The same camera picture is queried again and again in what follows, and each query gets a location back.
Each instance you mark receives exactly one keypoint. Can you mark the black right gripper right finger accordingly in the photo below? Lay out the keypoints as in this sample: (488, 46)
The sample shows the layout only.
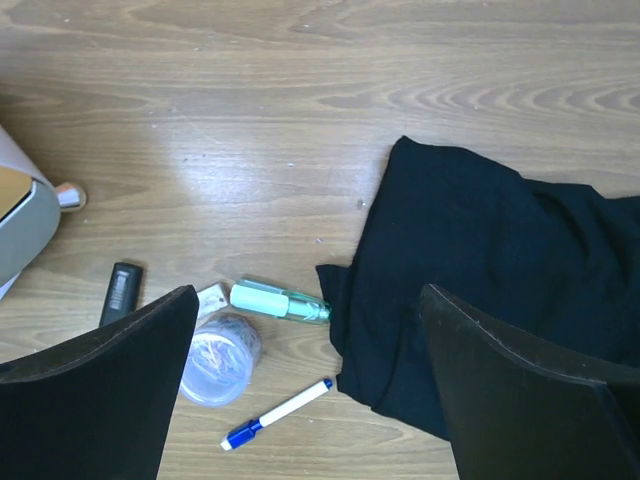
(519, 407)

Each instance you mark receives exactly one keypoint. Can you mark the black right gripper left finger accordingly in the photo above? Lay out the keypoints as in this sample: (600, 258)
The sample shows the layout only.
(99, 405)

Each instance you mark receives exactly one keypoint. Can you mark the clear jar of paper clips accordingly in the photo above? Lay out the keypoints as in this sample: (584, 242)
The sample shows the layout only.
(222, 357)

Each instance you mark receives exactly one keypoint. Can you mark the white eraser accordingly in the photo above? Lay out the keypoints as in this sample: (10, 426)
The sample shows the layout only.
(212, 299)

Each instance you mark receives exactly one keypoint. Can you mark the green clear highlighter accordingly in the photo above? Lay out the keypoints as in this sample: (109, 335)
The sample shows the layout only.
(277, 302)

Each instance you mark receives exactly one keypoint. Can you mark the white rounded drawer organizer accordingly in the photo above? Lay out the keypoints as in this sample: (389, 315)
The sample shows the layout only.
(31, 207)

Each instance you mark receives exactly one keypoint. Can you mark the black highlighter blue cap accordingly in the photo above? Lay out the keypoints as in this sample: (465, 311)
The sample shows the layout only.
(122, 294)

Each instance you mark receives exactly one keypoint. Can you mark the black cloth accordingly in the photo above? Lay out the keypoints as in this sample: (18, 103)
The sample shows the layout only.
(557, 260)

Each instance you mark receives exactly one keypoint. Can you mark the white marker dark blue cap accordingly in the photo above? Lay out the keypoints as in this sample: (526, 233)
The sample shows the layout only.
(247, 431)

